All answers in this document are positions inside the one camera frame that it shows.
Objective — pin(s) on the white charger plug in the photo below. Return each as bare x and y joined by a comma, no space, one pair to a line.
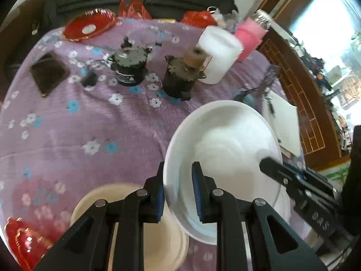
35,27

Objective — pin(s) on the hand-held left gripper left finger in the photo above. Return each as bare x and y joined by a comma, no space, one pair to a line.
160,200

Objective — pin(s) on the red plastic bag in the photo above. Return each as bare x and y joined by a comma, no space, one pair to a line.
135,10
197,18

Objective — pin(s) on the brown armchair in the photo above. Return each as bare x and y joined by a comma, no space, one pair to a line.
28,11

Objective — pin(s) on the cream plastic bowl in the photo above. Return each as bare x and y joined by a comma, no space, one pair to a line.
107,193

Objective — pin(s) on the pink sleeved bottle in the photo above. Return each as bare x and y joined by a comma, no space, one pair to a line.
249,38

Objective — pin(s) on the white plastic cup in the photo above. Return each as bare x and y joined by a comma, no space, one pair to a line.
217,59

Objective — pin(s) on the white paper pad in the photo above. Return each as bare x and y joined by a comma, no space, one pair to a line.
284,124

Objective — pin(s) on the purple floral tablecloth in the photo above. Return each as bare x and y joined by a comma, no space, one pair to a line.
84,118

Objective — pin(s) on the white bowl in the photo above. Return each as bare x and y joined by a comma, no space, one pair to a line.
225,146

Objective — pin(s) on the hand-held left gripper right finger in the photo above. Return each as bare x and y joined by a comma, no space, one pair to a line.
196,192

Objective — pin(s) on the dark jar with cork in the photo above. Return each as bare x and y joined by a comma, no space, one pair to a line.
177,79

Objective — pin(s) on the small black adapter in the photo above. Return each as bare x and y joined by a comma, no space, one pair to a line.
88,79

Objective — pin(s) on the clear plastic bag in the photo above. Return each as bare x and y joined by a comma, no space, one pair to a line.
225,19

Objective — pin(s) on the cluttered shelf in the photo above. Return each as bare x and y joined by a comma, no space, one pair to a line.
332,70

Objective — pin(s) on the black smartphone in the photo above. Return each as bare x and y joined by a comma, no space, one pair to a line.
49,73

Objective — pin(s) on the red plate with gold rim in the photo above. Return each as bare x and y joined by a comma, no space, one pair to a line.
22,242
76,29

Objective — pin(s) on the black cylindrical motor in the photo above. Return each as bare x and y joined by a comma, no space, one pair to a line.
128,70

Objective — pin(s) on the wooden lattice partition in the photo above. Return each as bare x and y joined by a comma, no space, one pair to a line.
304,104

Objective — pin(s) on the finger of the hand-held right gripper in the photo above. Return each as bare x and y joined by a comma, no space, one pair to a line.
282,173

